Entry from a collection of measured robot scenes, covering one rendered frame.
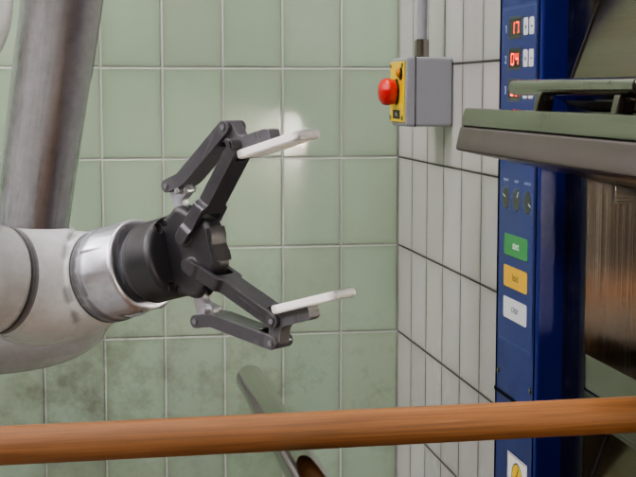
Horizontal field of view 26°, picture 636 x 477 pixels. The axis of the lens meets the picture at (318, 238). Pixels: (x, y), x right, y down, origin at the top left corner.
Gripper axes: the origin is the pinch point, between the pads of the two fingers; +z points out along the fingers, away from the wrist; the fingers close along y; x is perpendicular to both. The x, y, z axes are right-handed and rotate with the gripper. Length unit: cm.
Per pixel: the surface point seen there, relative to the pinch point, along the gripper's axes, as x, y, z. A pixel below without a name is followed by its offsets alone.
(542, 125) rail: -14.1, -3.5, 15.0
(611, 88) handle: -14.7, -4.9, 21.7
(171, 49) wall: -77, -40, -80
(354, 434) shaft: 5.1, 17.9, 2.7
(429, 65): -78, -24, -33
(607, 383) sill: -37.9, 21.4, 3.2
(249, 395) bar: -9.5, 14.1, -20.0
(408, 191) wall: -100, -9, -56
